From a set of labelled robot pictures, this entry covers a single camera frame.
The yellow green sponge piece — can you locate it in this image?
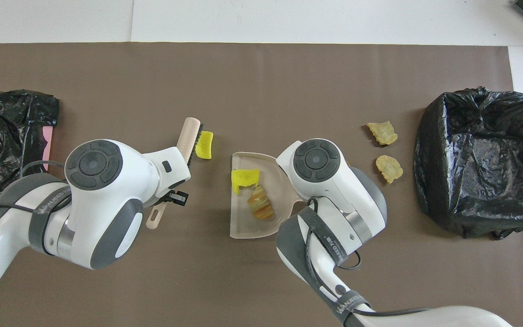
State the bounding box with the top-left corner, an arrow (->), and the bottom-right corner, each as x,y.
195,130 -> 214,160
231,168 -> 261,196

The beige hand brush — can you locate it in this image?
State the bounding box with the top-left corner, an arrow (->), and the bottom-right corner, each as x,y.
146,117 -> 204,230

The beige plastic dustpan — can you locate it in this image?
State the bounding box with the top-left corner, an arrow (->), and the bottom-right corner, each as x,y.
230,152 -> 305,239

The striped orange beige sponge roll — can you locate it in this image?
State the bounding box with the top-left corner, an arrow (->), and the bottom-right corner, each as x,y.
247,184 -> 274,220

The beige sponge piece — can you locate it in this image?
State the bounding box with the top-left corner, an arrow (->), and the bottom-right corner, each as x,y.
366,121 -> 399,146
375,155 -> 404,184

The pink bin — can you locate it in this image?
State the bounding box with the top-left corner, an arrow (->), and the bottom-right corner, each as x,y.
42,126 -> 54,172

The brown table mat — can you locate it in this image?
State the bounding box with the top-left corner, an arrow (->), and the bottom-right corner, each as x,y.
0,43 -> 523,327

